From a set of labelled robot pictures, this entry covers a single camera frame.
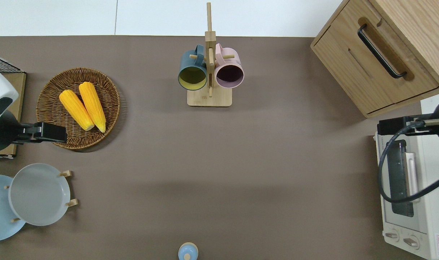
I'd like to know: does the wooden plate rack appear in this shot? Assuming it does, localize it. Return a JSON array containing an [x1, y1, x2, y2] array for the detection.
[[3, 170, 79, 223]]

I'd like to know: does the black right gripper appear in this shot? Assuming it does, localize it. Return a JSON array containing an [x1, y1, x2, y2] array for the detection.
[[377, 115, 427, 136]]

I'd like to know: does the wooden mug tree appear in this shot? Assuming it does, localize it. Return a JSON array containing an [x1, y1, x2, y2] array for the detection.
[[187, 3, 236, 107]]

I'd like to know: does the dark blue mug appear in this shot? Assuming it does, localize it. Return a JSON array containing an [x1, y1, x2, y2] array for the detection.
[[178, 44, 208, 91]]

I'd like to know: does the brown table mat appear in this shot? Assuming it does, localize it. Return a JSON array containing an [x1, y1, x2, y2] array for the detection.
[[0, 35, 422, 260]]

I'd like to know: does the wooden drawer with black handle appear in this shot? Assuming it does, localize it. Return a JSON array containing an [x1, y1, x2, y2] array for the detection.
[[312, 1, 439, 115]]

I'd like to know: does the round wicker basket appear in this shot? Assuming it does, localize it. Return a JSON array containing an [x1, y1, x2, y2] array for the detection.
[[36, 68, 121, 150]]

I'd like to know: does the yellow corn cob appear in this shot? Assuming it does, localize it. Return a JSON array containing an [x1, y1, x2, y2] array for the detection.
[[59, 90, 95, 131], [78, 82, 107, 133]]

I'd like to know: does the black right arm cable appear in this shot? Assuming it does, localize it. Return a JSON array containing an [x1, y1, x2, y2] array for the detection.
[[378, 121, 439, 204]]

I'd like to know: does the pink mug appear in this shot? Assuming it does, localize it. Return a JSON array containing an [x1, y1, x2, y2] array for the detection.
[[214, 43, 245, 89]]

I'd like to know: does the blue bell on wooden base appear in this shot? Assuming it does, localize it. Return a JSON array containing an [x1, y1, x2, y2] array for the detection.
[[178, 242, 199, 260]]

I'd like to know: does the wire grid shelf with wood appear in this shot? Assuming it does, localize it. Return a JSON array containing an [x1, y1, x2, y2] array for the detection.
[[0, 53, 27, 159]]

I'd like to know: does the white toaster oven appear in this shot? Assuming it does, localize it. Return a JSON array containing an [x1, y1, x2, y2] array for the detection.
[[374, 130, 439, 260]]

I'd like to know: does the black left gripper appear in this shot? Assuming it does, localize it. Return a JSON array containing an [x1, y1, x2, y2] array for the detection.
[[20, 123, 67, 144]]

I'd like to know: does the light wooden cabinet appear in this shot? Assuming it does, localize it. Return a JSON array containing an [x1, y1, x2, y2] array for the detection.
[[311, 0, 439, 119]]

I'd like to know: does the grey plate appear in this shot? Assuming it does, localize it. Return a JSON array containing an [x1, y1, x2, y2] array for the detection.
[[8, 163, 71, 227]]

